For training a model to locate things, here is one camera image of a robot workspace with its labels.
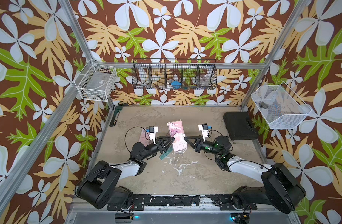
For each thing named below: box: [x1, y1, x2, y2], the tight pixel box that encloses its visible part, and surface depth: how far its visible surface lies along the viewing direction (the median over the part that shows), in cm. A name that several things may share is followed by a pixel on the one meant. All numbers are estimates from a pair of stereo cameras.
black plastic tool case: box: [222, 112, 259, 141], surface depth 104 cm
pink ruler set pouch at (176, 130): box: [166, 119, 188, 154], surface depth 75 cm
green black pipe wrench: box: [109, 105, 123, 127], surface depth 117 cm
